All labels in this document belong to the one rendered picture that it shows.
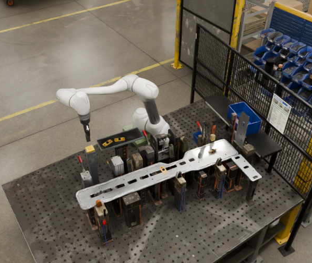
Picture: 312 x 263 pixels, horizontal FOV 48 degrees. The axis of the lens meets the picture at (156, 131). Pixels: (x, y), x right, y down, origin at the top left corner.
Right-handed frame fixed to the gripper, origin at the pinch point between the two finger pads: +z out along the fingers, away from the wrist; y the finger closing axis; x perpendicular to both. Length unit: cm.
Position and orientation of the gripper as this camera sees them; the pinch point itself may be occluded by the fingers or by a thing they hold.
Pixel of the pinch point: (87, 138)
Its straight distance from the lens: 278.4
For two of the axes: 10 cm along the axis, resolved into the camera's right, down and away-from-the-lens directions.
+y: 4.4, 5.9, -6.8
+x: 9.0, -2.9, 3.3
